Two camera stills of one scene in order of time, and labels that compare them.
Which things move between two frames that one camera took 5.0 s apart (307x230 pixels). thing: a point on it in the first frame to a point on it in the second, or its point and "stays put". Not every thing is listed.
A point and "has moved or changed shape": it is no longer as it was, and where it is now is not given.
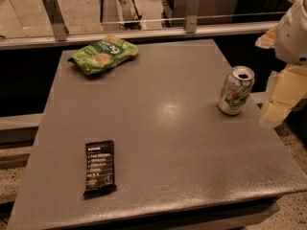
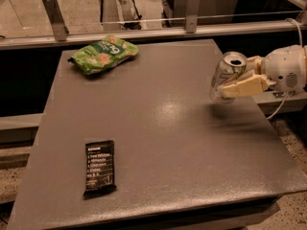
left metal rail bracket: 57,20 stays put
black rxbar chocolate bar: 100,168 stays put
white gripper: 293,37 to 280,68
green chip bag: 103,54 stays put
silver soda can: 235,90 has moved or changed shape
